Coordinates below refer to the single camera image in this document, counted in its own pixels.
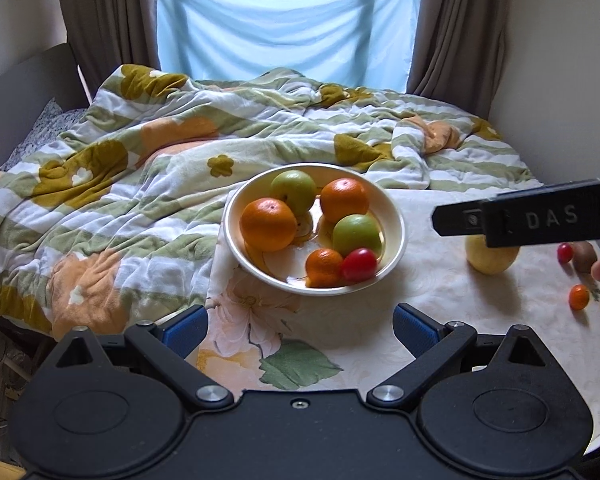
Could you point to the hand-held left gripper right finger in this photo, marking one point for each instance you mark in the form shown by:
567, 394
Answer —
414, 330

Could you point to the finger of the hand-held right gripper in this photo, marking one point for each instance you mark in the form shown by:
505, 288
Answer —
460, 217

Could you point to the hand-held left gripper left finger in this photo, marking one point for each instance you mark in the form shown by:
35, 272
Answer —
186, 332

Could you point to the yellow apple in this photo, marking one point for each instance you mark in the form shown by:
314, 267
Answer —
490, 261

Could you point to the cream plate with bear print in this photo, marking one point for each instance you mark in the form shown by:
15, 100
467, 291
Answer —
390, 255

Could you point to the red cherry tomato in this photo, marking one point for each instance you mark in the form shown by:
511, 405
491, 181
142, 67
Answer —
565, 253
359, 264

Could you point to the green apple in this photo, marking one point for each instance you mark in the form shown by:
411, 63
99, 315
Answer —
294, 189
357, 234

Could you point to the small mandarin orange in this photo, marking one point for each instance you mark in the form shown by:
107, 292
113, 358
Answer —
323, 268

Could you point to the medium orange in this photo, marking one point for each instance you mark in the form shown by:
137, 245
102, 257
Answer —
344, 200

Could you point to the large orange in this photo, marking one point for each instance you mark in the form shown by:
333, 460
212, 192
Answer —
268, 224

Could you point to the brown kiwi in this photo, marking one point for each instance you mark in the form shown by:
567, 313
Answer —
586, 256

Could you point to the cream floral tablecloth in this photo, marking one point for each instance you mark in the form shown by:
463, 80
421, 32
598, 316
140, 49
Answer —
480, 320

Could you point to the tiny orange kumquat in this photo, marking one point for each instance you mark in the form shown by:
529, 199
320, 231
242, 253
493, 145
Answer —
578, 297

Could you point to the floral striped blanket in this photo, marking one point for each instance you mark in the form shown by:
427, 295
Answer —
130, 210

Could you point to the right brown curtain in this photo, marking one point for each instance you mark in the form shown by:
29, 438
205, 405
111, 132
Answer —
457, 25

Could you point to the brown curtain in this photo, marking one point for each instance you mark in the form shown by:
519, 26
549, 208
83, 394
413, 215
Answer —
457, 25
107, 15

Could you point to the blue patterned bedsheet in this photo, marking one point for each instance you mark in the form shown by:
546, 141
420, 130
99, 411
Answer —
42, 127

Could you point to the light blue window cloth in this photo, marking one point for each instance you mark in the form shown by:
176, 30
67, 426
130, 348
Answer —
285, 20

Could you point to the grey headboard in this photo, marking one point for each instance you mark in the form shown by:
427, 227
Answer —
25, 95

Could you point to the left brown curtain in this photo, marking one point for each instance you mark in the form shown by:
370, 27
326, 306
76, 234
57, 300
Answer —
107, 15

